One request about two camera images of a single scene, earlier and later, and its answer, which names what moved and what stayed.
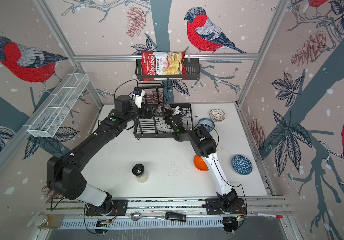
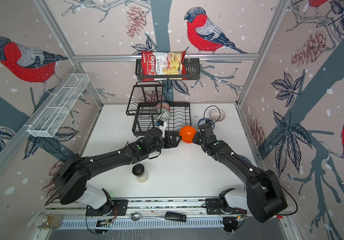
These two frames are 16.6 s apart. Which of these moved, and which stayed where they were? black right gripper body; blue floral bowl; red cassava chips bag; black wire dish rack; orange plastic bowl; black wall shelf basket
Moved: orange plastic bowl; black right gripper body
Stayed: black wire dish rack; black wall shelf basket; red cassava chips bag; blue floral bowl
